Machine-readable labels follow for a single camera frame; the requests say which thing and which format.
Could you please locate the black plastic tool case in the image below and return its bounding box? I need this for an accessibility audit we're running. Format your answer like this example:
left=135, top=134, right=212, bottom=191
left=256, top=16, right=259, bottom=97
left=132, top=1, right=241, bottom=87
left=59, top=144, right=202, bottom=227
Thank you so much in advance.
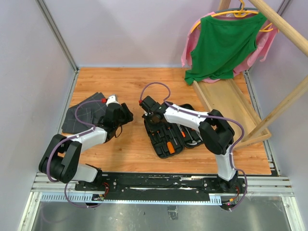
left=142, top=112, right=204, bottom=159

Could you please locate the black-handled screwdriver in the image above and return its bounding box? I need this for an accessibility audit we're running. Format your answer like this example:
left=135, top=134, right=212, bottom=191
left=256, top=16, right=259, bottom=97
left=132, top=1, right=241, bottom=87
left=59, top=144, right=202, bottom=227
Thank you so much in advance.
left=168, top=127, right=178, bottom=145

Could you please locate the orange-handled screwdriver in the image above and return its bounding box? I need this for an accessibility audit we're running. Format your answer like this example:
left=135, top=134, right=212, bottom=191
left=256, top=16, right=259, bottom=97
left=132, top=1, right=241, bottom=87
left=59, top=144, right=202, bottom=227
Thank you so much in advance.
left=167, top=141, right=175, bottom=154

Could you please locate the claw hammer black handle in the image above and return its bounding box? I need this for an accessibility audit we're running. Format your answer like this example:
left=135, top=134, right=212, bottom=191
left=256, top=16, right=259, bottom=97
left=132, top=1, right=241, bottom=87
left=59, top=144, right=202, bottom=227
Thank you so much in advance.
left=186, top=135, right=204, bottom=146

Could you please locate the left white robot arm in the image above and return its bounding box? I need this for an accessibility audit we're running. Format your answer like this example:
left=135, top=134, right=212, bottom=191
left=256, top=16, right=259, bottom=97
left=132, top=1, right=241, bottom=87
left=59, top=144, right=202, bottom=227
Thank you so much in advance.
left=38, top=95, right=133, bottom=191

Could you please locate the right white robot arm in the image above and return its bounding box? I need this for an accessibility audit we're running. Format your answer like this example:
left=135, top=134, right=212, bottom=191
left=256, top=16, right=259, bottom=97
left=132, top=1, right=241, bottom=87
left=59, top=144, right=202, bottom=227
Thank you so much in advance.
left=139, top=96, right=238, bottom=193

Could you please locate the grey checked cloth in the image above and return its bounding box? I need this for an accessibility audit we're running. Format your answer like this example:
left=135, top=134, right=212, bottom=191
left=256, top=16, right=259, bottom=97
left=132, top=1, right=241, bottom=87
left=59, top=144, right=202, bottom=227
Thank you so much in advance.
left=62, top=92, right=106, bottom=134

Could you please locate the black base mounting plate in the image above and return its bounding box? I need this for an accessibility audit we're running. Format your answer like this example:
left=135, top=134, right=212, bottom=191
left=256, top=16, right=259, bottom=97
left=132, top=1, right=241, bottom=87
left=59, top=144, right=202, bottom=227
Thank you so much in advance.
left=75, top=172, right=247, bottom=203

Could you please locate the wooden tray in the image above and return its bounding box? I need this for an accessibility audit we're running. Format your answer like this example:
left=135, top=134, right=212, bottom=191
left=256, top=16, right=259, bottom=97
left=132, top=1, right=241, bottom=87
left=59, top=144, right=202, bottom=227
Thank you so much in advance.
left=192, top=79, right=261, bottom=136

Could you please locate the green sleeveless shirt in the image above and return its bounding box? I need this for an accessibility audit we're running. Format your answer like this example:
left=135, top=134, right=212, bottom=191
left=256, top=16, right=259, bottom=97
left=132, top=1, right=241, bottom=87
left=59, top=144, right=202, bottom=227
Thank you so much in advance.
left=184, top=13, right=267, bottom=85

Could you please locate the yellow clothes hanger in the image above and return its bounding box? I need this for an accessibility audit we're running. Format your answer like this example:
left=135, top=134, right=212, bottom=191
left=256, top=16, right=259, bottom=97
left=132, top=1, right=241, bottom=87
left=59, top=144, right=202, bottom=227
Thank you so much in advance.
left=190, top=0, right=273, bottom=33

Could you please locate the aluminium frame rail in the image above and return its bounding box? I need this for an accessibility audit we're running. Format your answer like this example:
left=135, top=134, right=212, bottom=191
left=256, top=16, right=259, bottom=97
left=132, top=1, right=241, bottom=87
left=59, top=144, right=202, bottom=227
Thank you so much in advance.
left=35, top=0, right=79, bottom=73

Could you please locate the wooden rack frame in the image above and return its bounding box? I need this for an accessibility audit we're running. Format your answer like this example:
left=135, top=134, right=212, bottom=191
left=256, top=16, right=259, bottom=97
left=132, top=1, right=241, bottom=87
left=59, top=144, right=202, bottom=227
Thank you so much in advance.
left=218, top=0, right=308, bottom=142

